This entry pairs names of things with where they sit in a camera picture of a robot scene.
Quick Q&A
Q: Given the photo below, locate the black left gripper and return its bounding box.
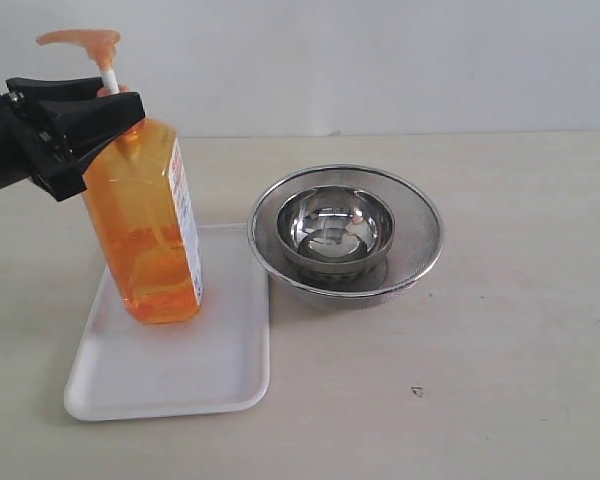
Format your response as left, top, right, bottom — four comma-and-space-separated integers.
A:
0, 77, 145, 202

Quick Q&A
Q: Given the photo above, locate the orange pump soap bottle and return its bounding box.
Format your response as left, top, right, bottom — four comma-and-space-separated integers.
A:
36, 29, 204, 327

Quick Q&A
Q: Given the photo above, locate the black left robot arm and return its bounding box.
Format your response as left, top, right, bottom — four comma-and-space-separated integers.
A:
0, 77, 145, 202

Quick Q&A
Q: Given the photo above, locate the small stainless steel bowl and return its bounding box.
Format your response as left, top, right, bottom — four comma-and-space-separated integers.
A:
276, 185, 395, 276

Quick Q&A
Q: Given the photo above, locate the white rectangular plastic tray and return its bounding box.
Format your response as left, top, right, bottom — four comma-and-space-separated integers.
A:
64, 224, 270, 421

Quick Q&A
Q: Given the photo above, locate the steel mesh colander basin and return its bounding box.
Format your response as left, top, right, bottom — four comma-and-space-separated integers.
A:
247, 164, 444, 310

